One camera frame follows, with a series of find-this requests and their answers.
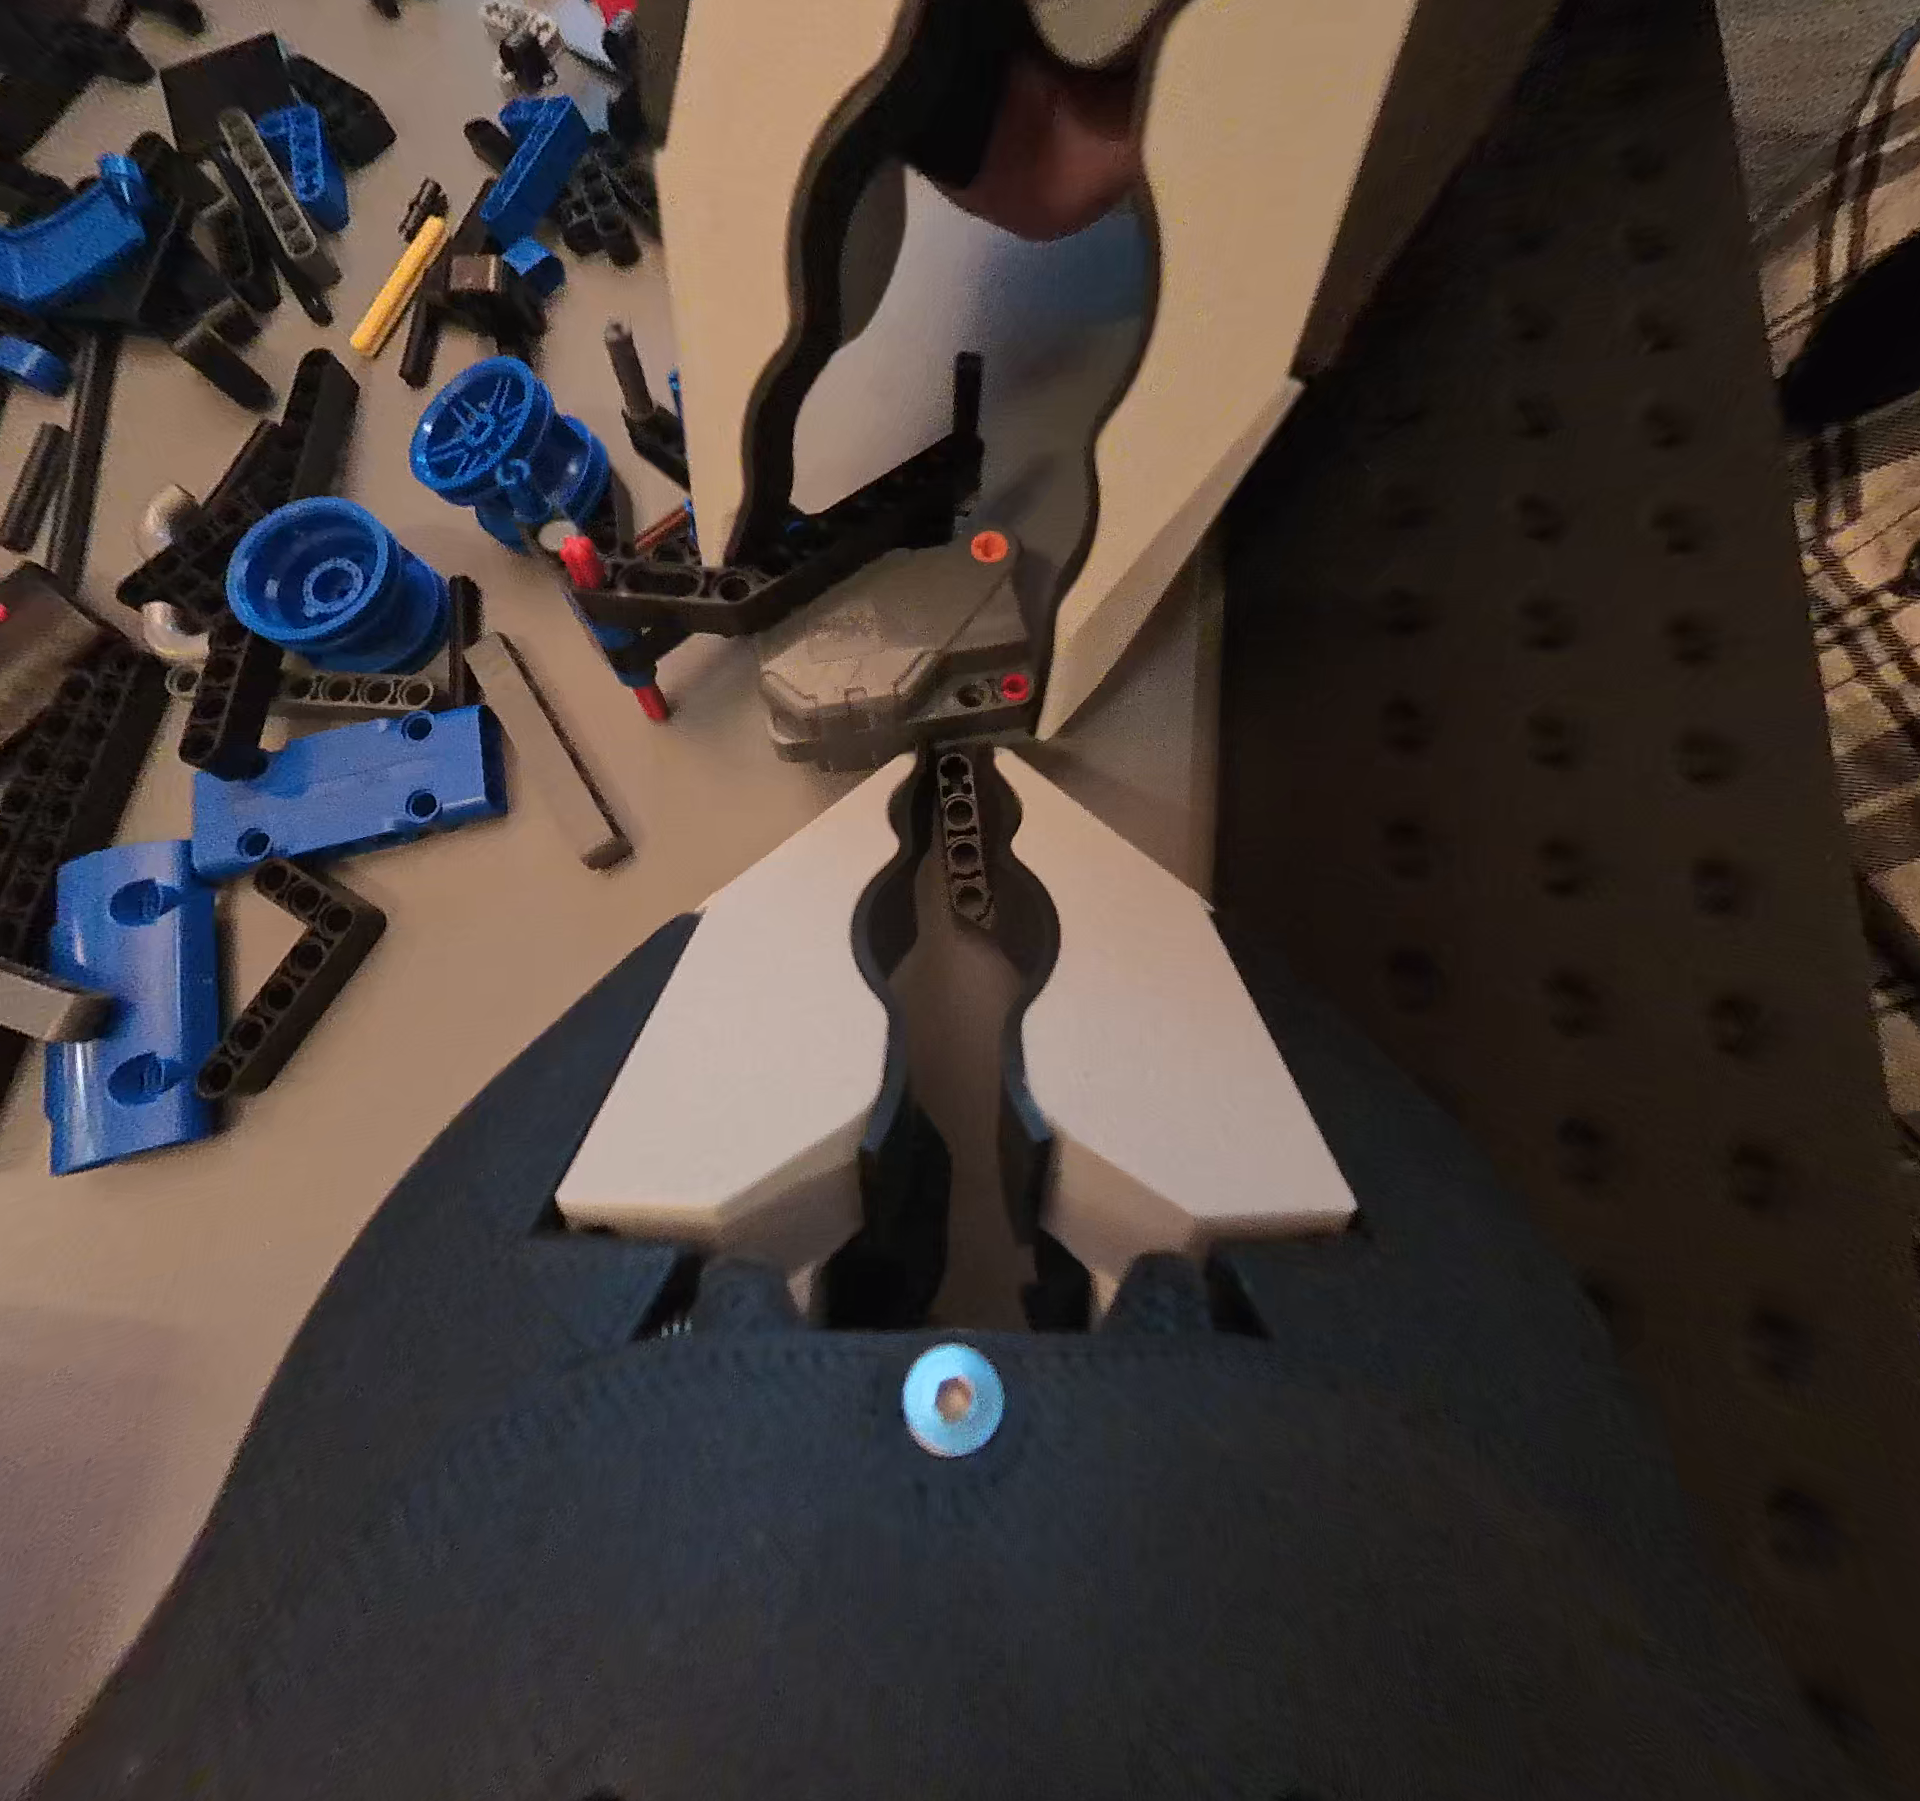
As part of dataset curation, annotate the yellow toy axle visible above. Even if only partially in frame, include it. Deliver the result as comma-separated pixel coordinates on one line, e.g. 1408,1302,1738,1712
348,213,451,358

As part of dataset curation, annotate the pile of black toy beams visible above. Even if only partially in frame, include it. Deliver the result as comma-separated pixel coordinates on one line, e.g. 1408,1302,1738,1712
0,0,706,965

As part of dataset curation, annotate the person's plaid shirt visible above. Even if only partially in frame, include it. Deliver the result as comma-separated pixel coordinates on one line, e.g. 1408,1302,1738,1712
1756,30,1920,1161

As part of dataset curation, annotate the grey holed toy beam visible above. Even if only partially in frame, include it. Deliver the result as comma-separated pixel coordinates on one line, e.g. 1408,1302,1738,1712
214,105,323,262

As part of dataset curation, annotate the person's right hand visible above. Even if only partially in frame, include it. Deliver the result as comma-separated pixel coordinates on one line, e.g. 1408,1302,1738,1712
951,59,1150,244

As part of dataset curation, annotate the blue curved toy panel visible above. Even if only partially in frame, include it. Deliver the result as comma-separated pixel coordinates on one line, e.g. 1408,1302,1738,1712
0,158,161,313
41,841,230,1177

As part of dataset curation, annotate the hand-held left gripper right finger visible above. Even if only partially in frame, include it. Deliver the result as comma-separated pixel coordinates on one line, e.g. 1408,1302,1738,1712
993,752,1360,1318

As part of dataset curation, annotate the toy brick motor assembly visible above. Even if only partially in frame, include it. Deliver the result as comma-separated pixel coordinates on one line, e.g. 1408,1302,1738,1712
561,353,1047,931

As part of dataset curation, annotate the blue toy wheel hub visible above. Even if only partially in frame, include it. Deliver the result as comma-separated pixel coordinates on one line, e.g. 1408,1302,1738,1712
225,496,454,674
406,356,616,545

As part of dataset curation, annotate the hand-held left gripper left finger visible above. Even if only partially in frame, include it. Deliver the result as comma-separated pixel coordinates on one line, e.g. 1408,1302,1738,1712
553,752,939,1325

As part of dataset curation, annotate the grey flat toy bar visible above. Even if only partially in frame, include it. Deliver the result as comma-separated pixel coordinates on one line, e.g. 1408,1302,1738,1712
466,632,635,872

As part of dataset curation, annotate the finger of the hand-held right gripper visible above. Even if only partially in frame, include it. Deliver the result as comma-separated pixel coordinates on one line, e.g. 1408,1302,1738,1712
655,0,961,574
1033,0,1448,746

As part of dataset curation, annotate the black L-shaped toy beam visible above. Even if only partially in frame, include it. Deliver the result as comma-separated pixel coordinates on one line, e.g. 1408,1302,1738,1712
195,859,388,1099

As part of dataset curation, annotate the grey desk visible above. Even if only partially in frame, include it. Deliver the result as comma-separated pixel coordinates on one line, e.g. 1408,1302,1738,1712
0,0,1306,1801

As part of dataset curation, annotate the blue flat toy panel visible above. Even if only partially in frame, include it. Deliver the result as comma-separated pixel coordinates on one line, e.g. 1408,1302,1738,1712
186,702,511,882

